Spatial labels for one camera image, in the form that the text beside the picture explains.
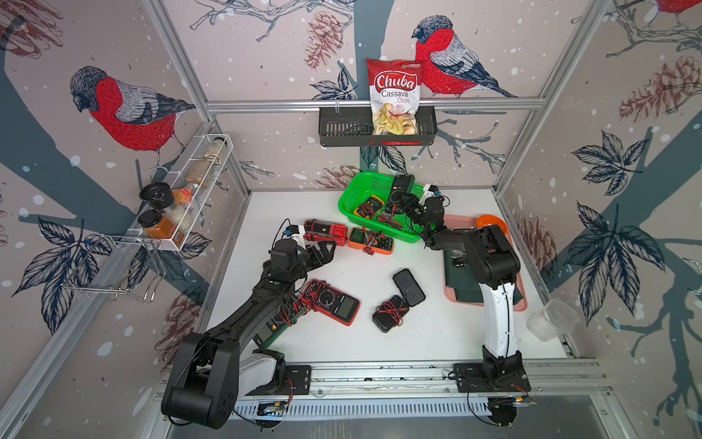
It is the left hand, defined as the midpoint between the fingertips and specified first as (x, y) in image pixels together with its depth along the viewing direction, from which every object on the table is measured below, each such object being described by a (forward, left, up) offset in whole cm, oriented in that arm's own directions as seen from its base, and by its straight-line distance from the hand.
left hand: (331, 242), depth 85 cm
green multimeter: (-21, +15, -13) cm, 29 cm away
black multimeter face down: (+27, -25, -1) cm, 37 cm away
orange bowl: (+18, -59, -11) cm, 62 cm away
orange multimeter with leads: (+7, -13, -11) cm, 18 cm away
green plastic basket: (+34, -11, -15) cm, 38 cm away
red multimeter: (+12, +6, -10) cm, 17 cm away
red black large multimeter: (-14, +1, -12) cm, 19 cm away
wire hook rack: (-19, +43, +20) cm, 51 cm away
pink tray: (+19, -53, -14) cm, 58 cm away
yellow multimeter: (+25, -13, -12) cm, 30 cm away
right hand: (+24, -23, -3) cm, 33 cm away
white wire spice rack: (+15, +38, +20) cm, 45 cm away
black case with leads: (-19, -18, -11) cm, 28 cm away
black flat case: (-10, -25, -12) cm, 30 cm away
